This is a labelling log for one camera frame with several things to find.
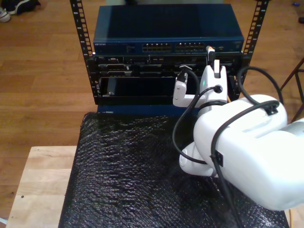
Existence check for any blue network switch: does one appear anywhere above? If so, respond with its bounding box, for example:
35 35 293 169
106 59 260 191
93 5 245 57

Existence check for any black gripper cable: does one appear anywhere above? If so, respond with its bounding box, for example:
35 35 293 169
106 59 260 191
190 85 223 110

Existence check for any black bubble mat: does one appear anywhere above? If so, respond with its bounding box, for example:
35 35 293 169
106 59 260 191
58 111 290 228

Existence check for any black perforated rack post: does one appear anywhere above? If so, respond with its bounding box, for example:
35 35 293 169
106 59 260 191
231 0 270 104
69 0 101 105

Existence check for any black camera cable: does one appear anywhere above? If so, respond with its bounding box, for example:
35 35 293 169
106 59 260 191
172 66 285 228

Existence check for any dark red chair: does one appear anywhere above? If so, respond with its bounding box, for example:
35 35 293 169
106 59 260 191
279 57 304 124

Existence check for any black rack shelf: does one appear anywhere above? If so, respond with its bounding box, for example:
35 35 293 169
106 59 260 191
94 76 238 105

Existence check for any blue metal base panel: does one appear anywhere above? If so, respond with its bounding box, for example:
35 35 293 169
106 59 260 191
96 104 200 117

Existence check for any black rack server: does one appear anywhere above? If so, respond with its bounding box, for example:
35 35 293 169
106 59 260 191
95 55 243 78

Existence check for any white sneaker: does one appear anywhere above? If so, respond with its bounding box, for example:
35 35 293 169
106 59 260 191
0 7 11 23

